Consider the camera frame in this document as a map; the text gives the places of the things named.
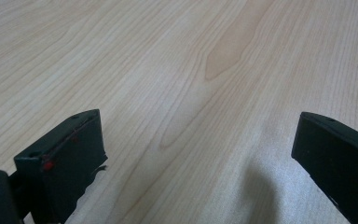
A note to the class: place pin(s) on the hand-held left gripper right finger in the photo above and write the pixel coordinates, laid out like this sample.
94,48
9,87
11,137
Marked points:
341,161

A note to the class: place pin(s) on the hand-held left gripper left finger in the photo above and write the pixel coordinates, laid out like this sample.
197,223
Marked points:
65,161

